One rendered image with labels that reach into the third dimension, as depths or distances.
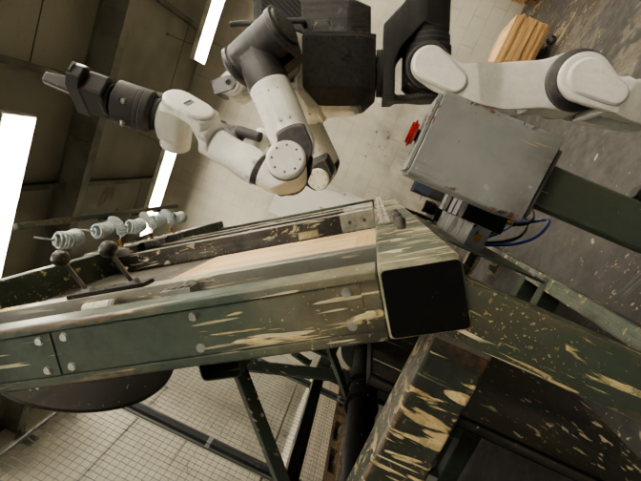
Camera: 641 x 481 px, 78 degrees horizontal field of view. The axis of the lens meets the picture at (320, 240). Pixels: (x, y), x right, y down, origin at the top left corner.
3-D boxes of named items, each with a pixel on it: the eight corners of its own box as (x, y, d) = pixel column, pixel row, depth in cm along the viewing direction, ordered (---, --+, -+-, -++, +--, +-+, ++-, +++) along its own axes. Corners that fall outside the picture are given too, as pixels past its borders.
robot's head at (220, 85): (246, 74, 111) (221, 83, 112) (236, 66, 103) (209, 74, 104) (253, 97, 112) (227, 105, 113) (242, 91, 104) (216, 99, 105)
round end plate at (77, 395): (108, 432, 139) (-86, 337, 143) (103, 446, 140) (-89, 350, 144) (203, 341, 217) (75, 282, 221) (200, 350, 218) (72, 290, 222)
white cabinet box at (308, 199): (433, 234, 494) (283, 170, 506) (413, 275, 507) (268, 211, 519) (427, 226, 553) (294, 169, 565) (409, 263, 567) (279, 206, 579)
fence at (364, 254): (380, 265, 82) (376, 246, 81) (-9, 329, 97) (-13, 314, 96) (379, 261, 87) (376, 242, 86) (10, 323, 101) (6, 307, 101)
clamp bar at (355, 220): (375, 227, 145) (363, 162, 142) (90, 279, 164) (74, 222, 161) (375, 224, 155) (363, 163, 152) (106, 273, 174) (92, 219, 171)
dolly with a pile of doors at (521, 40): (564, 28, 337) (519, 10, 339) (532, 89, 349) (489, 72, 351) (536, 48, 396) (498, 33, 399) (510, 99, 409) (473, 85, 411)
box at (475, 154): (572, 140, 51) (443, 87, 52) (527, 225, 53) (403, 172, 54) (535, 148, 63) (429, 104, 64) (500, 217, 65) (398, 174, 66)
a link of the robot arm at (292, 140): (328, 182, 89) (292, 96, 92) (330, 161, 76) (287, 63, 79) (279, 201, 88) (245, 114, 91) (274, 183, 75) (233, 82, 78)
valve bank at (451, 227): (582, 219, 75) (465, 169, 77) (545, 284, 78) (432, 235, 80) (500, 203, 124) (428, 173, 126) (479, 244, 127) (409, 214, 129)
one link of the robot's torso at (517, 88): (585, 68, 106) (409, 52, 111) (627, 46, 89) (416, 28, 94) (571, 127, 108) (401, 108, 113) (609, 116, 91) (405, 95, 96)
